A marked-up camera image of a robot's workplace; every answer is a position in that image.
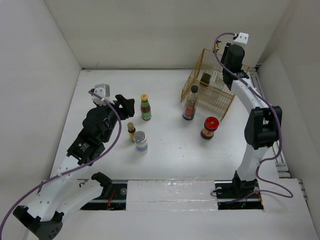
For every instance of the aluminium side rail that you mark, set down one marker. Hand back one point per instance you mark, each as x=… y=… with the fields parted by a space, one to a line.
x=280 y=162

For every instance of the silver lid spice jar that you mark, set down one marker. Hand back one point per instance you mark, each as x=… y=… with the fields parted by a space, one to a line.
x=141 y=143

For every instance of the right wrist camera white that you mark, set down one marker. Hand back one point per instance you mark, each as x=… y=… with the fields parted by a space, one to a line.
x=241 y=38

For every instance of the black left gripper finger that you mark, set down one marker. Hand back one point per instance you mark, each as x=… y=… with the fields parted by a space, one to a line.
x=121 y=99
x=128 y=107

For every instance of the yellow cap sauce bottle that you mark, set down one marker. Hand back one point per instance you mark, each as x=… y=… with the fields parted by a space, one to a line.
x=145 y=107

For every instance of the dark liquid oil bottle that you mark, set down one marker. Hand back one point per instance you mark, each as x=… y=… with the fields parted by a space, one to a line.
x=205 y=79

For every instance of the gold wire basket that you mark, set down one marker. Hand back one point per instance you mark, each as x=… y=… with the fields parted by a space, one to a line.
x=216 y=98

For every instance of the clear glass oil bottle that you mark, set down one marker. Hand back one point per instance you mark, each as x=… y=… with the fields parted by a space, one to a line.
x=217 y=47

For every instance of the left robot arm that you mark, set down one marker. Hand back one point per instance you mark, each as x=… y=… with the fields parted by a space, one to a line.
x=44 y=216

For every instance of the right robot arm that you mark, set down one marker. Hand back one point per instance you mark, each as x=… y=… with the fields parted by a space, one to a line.
x=260 y=132

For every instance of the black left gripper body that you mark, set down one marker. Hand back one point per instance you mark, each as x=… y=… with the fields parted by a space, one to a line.
x=121 y=111

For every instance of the small brown bottle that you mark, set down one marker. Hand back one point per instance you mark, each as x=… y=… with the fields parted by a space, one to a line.
x=131 y=130

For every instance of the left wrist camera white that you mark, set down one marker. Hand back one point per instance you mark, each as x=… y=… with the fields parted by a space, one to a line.
x=103 y=91

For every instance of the black cap vinegar bottle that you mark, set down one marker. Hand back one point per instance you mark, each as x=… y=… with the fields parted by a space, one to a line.
x=190 y=104

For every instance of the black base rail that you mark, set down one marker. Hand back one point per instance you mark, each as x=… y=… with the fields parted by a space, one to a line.
x=201 y=195

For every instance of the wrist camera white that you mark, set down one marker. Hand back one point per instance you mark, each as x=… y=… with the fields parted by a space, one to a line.
x=241 y=38
x=103 y=91

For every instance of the red lid sauce jar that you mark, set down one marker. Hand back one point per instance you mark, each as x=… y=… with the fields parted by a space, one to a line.
x=210 y=125

